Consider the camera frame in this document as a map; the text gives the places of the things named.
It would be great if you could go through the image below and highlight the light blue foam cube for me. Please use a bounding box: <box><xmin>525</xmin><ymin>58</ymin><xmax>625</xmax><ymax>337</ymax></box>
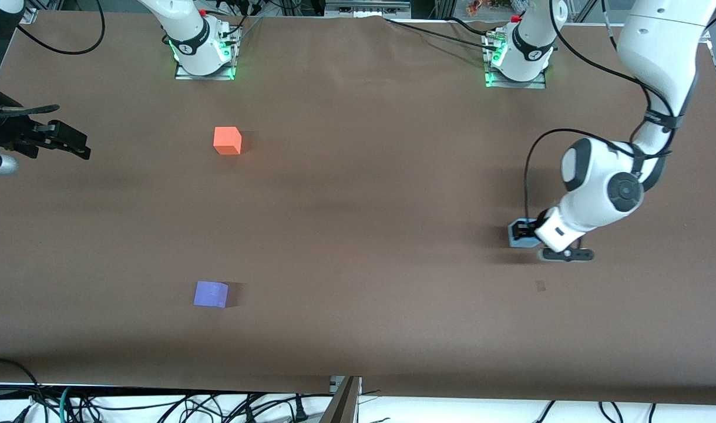
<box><xmin>508</xmin><ymin>219</ymin><xmax>542</xmax><ymax>249</ymax></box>

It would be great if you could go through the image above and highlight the brown paper table cover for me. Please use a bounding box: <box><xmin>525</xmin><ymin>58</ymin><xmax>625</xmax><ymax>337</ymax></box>
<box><xmin>0</xmin><ymin>11</ymin><xmax>716</xmax><ymax>406</ymax></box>

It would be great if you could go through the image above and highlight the orange foam cube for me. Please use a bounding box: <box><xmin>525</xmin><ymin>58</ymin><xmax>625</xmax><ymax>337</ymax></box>
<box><xmin>213</xmin><ymin>126</ymin><xmax>243</xmax><ymax>156</ymax></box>

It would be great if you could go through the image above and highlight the purple foam cube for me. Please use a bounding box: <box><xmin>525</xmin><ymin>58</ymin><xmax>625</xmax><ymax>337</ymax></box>
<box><xmin>193</xmin><ymin>281</ymin><xmax>230</xmax><ymax>308</ymax></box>

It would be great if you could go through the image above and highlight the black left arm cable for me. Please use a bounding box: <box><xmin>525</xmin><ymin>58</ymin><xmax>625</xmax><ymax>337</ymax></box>
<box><xmin>523</xmin><ymin>0</ymin><xmax>685</xmax><ymax>221</ymax></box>

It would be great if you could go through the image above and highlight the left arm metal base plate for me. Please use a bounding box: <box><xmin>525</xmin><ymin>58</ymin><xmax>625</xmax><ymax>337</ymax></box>
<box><xmin>483</xmin><ymin>31</ymin><xmax>547</xmax><ymax>90</ymax></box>

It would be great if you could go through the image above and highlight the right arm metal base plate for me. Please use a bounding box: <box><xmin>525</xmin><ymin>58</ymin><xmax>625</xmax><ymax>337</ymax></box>
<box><xmin>175</xmin><ymin>25</ymin><xmax>241</xmax><ymax>81</ymax></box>

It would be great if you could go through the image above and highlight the long black power cable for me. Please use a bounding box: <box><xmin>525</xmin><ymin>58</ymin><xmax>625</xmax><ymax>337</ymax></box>
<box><xmin>383</xmin><ymin>16</ymin><xmax>502</xmax><ymax>52</ymax></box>

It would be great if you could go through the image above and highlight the black looped floor cable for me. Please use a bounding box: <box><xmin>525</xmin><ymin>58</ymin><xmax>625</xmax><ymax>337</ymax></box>
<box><xmin>0</xmin><ymin>358</ymin><xmax>48</xmax><ymax>423</ymax></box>

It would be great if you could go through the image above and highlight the teal cable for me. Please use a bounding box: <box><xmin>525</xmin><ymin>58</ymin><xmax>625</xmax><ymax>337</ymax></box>
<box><xmin>58</xmin><ymin>385</ymin><xmax>78</xmax><ymax>423</ymax></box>

